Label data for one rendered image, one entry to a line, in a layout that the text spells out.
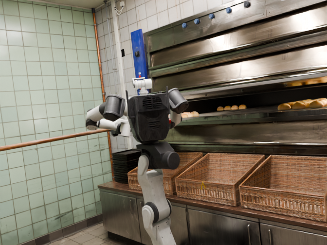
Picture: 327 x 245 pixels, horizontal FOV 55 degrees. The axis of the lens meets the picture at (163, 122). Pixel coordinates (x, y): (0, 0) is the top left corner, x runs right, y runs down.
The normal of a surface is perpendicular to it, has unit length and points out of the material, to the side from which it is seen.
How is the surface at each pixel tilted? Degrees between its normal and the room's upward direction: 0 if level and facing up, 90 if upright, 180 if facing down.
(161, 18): 90
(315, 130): 70
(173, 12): 90
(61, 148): 90
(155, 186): 81
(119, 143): 90
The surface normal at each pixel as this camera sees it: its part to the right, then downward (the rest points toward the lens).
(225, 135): -0.70, -0.23
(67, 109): 0.71, -0.04
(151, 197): -0.71, 0.11
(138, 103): 0.29, 0.02
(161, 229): 0.59, -0.43
